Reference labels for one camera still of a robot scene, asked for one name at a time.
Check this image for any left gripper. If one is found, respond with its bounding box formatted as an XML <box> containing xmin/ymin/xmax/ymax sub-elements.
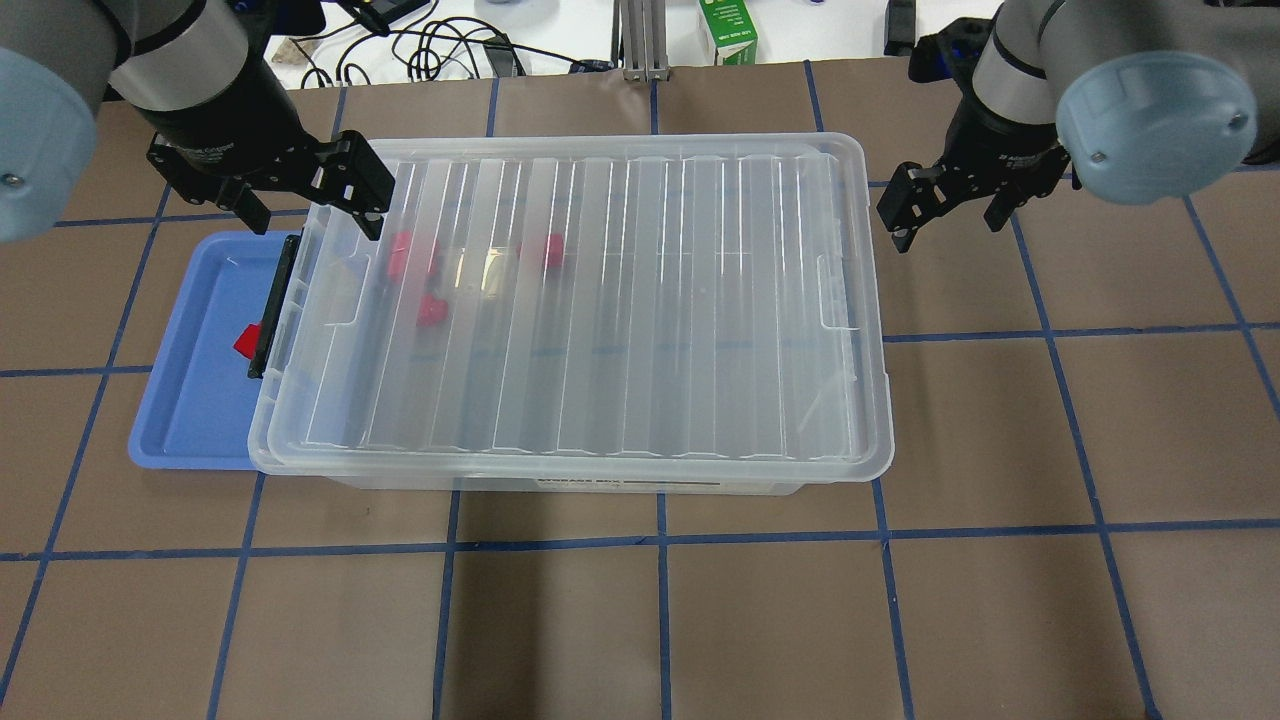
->
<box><xmin>137</xmin><ymin>70</ymin><xmax>396</xmax><ymax>241</ymax></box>

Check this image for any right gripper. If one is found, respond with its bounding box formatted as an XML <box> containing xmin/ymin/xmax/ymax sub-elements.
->
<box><xmin>877</xmin><ymin>100</ymin><xmax>1069</xmax><ymax>252</ymax></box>

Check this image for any red block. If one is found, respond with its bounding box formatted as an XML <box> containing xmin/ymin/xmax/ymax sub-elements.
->
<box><xmin>233</xmin><ymin>323</ymin><xmax>261</xmax><ymax>360</ymax></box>
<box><xmin>516</xmin><ymin>233</ymin><xmax>566</xmax><ymax>272</ymax></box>
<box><xmin>387</xmin><ymin>231</ymin><xmax>442</xmax><ymax>283</ymax></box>
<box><xmin>416</xmin><ymin>293</ymin><xmax>451</xmax><ymax>328</ymax></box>

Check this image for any clear plastic box lid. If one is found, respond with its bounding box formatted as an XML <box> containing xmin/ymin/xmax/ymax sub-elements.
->
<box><xmin>247</xmin><ymin>132</ymin><xmax>895</xmax><ymax>495</ymax></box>

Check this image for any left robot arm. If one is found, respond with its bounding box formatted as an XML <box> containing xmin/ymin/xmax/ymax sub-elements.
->
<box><xmin>1</xmin><ymin>1</ymin><xmax>394</xmax><ymax>243</ymax></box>

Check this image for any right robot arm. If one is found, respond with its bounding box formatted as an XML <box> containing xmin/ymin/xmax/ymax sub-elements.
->
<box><xmin>877</xmin><ymin>1</ymin><xmax>1279</xmax><ymax>252</ymax></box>

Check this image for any black box latch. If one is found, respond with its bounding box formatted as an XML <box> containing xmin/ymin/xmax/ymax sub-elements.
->
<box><xmin>247</xmin><ymin>234</ymin><xmax>302</xmax><ymax>380</ymax></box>

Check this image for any blue plastic tray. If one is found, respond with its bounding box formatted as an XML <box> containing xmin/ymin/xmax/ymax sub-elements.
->
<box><xmin>128</xmin><ymin>231</ymin><xmax>288</xmax><ymax>471</ymax></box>

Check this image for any clear plastic storage box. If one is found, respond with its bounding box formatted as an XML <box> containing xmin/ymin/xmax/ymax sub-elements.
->
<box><xmin>248</xmin><ymin>210</ymin><xmax>851</xmax><ymax>493</ymax></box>

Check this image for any snack bag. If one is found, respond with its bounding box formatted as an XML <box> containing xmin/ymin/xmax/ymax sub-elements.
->
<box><xmin>268</xmin><ymin>38</ymin><xmax>323</xmax><ymax>67</ymax></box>

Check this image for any black power adapter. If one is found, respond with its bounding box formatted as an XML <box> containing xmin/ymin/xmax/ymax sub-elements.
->
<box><xmin>355</xmin><ymin>0</ymin><xmax>435</xmax><ymax>35</ymax></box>

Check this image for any green milk carton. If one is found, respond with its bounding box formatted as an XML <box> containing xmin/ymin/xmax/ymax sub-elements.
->
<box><xmin>696</xmin><ymin>0</ymin><xmax>760</xmax><ymax>67</ymax></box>

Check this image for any aluminium frame post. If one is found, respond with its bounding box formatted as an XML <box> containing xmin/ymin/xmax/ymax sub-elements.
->
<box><xmin>611</xmin><ymin>0</ymin><xmax>669</xmax><ymax>83</ymax></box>

